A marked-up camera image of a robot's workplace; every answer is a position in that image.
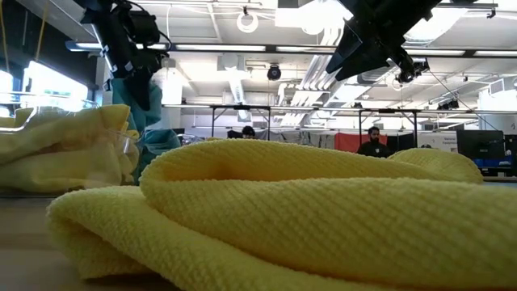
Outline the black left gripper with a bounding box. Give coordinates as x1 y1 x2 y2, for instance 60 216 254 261
90 3 162 112

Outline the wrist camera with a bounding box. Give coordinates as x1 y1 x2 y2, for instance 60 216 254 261
394 56 431 85
128 8 162 46

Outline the blue storage bin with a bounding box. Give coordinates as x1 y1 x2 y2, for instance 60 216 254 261
472 157 516 169

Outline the red cloth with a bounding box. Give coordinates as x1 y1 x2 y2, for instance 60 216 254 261
334 132 388 154

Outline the teal microfiber towel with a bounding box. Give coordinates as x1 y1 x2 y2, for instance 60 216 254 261
135 128 182 179
111 78 163 134

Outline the yellow microfiber towel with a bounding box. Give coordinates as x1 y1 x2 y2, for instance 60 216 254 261
0 133 141 194
46 138 517 291
0 103 132 162

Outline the white sign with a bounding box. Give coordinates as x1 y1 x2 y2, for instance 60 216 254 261
418 132 457 153

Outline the black overhead beam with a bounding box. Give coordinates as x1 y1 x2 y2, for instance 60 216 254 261
64 40 517 57

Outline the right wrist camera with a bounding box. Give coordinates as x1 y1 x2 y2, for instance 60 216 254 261
394 56 431 85

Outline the white ring fixture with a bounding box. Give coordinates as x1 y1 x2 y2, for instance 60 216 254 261
236 11 259 34

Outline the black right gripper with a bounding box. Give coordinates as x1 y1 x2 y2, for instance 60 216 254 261
325 15 429 81

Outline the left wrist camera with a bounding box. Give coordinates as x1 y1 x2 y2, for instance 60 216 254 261
128 8 162 46

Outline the large black display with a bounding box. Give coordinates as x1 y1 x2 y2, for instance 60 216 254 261
456 129 506 161

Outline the black station frame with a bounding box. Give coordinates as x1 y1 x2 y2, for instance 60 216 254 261
209 103 272 141
357 108 419 155

